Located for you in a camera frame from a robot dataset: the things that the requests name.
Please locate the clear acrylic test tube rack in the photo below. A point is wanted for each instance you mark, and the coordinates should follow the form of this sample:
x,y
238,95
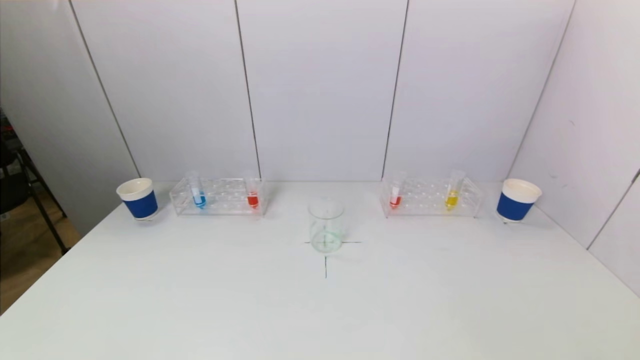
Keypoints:
x,y
425,199
225,199

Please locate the black chair frame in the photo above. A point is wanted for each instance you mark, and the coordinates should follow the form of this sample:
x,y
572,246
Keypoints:
x,y
10,192

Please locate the blue pigment test tube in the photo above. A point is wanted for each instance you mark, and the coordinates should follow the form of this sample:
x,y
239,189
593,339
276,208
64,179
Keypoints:
x,y
199,200

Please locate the red pigment test tube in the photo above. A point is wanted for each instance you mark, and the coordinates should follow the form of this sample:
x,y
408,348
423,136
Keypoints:
x,y
252,200

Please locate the yellow pigment test tube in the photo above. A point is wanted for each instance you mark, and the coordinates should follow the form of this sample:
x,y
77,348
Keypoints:
x,y
451,200

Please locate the clear glass beaker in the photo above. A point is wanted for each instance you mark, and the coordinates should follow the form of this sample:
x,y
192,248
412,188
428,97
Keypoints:
x,y
326,225

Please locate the red pigment tube white label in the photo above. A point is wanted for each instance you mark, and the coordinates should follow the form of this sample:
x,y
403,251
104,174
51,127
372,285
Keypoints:
x,y
395,201

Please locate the blue white paper cup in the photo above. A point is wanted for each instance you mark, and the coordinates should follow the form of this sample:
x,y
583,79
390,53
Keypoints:
x,y
515,207
141,205

